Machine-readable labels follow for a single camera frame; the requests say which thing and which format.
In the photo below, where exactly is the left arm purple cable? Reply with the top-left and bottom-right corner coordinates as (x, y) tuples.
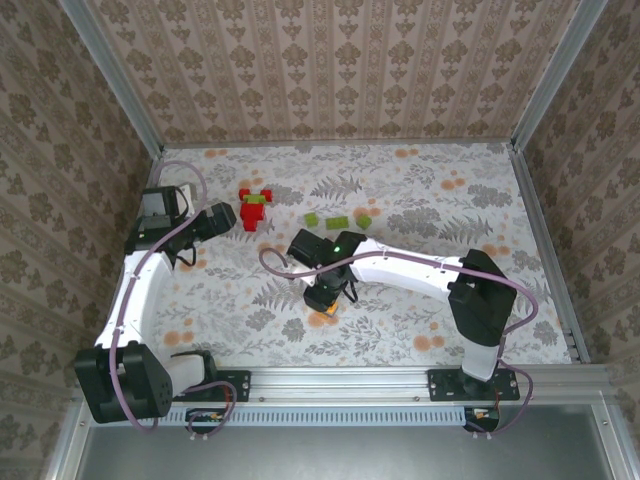
(112, 159), (240, 435)

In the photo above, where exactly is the grey metal sheet panel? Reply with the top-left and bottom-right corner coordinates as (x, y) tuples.
(74, 404), (619, 480)

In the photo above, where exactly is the left gripper thin black cable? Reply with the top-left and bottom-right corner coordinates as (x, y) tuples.
(172, 244), (197, 271)

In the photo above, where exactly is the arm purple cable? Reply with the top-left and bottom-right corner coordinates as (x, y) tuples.
(112, 159), (240, 435)
(258, 247), (540, 441)

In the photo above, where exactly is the thin aluminium edge rail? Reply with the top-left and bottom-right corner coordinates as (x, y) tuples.
(159, 139), (519, 150)

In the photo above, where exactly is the slotted grey cable duct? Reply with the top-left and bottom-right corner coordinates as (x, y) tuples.
(172, 404), (469, 427)

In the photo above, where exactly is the floral patterned table mat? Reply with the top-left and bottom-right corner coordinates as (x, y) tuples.
(102, 144), (574, 369)

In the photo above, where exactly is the aluminium corner post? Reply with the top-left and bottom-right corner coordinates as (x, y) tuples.
(58, 0), (165, 159)
(512, 0), (610, 151)

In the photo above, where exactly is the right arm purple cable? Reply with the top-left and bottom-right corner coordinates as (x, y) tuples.
(258, 247), (540, 441)

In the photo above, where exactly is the aluminium frame bar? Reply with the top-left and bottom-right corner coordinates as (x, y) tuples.
(42, 394), (86, 480)
(592, 394), (631, 480)

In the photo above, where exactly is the wiring connector with orange wires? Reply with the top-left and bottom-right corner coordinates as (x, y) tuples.
(467, 394), (502, 427)
(187, 394), (234, 427)

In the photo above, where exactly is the wide aluminium base rail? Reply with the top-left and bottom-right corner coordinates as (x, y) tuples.
(74, 364), (614, 405)

